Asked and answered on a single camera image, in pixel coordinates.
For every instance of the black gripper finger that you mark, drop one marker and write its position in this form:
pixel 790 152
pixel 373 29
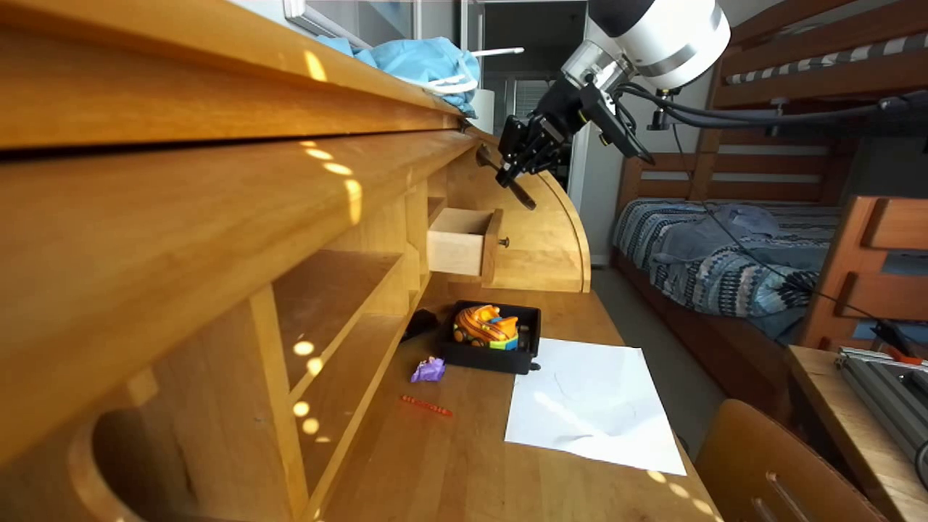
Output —
pixel 510 168

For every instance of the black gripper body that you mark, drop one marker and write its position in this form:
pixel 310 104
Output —
pixel 543 138

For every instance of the metal spoon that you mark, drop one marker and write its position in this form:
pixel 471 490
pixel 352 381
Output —
pixel 484 155

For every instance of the small wooden drawer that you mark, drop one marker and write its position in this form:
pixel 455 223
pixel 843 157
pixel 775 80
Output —
pixel 466 242

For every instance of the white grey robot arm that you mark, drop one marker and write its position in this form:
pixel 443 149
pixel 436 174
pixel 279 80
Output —
pixel 700 71

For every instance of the white rod on hutch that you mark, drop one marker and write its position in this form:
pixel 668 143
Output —
pixel 497 51

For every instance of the blue crumpled cloth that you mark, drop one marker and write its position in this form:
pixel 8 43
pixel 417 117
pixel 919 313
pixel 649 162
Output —
pixel 433 64

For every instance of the orange toy in tray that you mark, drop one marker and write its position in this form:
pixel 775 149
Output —
pixel 487 325

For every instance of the black plastic tray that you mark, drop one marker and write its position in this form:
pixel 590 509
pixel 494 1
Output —
pixel 520 360

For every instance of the small purple object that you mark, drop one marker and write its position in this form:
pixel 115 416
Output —
pixel 427 370

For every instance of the white paper sheet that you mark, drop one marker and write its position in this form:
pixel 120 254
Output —
pixel 592 400

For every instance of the striped bed mattress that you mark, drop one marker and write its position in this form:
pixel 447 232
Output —
pixel 753 262

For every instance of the red pencil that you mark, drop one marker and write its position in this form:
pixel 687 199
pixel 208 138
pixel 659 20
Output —
pixel 427 407

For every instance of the wooden desk hutch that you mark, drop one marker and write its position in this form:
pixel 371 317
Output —
pixel 214 236

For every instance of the wooden chair back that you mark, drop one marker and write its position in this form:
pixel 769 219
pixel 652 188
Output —
pixel 759 470

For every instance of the wooden bunk bed frame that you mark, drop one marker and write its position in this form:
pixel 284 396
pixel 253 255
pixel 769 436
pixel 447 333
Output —
pixel 808 165

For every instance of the aluminium rail frame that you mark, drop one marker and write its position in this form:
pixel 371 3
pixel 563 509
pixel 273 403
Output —
pixel 888 396

